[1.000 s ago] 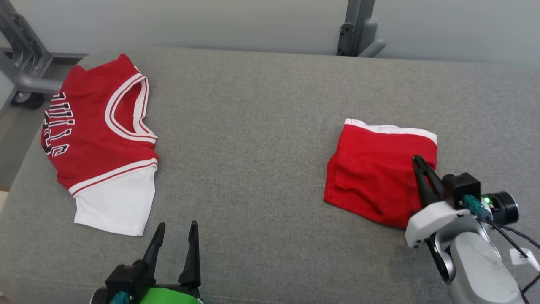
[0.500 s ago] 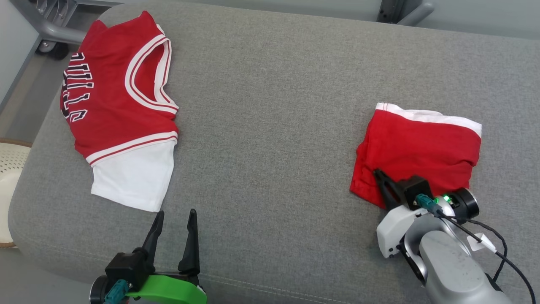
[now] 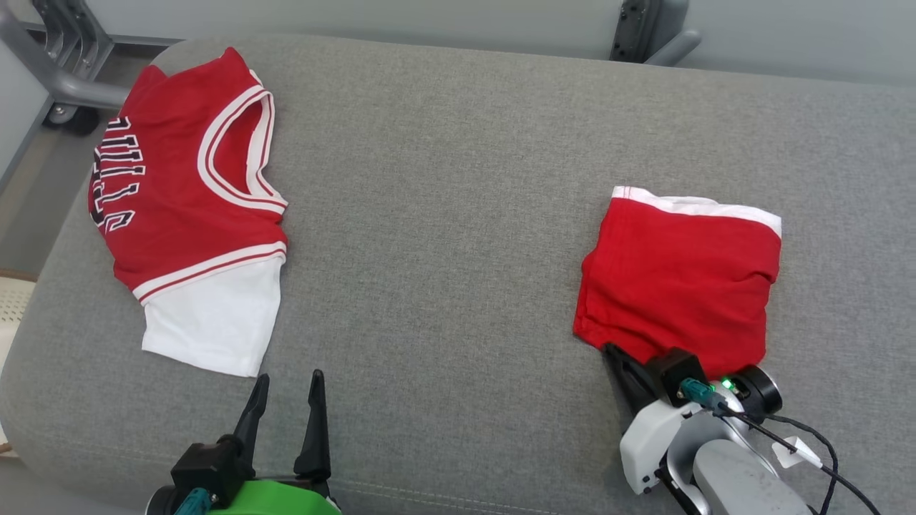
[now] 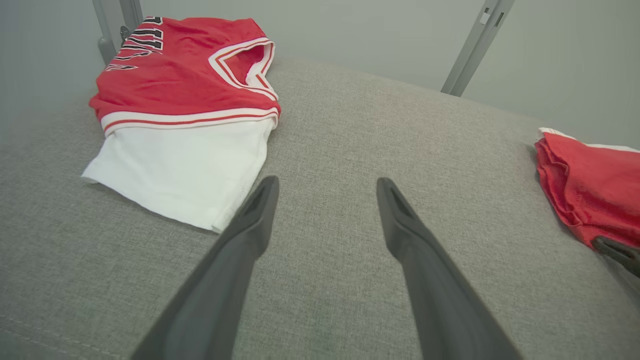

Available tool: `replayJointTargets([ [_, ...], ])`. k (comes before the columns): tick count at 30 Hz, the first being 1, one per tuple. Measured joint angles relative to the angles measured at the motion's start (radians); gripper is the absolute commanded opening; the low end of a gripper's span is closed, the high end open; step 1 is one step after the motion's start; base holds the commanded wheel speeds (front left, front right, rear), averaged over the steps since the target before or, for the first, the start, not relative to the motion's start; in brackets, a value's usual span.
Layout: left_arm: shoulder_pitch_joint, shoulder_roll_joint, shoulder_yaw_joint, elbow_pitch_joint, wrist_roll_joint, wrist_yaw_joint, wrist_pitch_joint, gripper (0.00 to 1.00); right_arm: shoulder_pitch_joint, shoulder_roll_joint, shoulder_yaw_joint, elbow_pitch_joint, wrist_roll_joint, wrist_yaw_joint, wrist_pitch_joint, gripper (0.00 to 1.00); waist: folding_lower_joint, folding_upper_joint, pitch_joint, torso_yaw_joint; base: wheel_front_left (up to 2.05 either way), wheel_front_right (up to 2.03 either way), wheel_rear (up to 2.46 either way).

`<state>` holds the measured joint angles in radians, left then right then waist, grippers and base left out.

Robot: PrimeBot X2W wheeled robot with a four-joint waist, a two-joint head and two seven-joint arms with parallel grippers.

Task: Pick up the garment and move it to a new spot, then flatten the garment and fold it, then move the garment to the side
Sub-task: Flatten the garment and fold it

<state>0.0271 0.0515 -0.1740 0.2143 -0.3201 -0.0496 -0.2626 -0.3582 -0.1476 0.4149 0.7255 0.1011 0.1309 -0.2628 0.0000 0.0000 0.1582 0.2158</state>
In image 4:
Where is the flat grey metal bar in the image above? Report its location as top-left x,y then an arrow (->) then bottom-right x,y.
119,0 -> 145,32

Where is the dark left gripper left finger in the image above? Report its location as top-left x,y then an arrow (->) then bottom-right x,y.
131,175 -> 280,360

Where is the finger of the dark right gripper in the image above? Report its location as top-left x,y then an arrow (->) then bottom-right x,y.
591,236 -> 640,279

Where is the grey metal tube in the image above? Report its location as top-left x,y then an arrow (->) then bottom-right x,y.
91,0 -> 120,66

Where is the red shorts white trim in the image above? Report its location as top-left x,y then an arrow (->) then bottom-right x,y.
534,127 -> 640,251

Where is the red white printed jersey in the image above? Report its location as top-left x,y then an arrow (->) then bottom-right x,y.
81,16 -> 282,234

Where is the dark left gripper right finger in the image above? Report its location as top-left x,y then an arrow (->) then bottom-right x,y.
376,177 -> 523,360

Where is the grey fabric sofa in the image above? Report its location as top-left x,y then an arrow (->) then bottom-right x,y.
0,56 -> 640,360

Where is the slotted metal frame post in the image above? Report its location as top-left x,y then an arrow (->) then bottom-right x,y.
440,0 -> 516,97

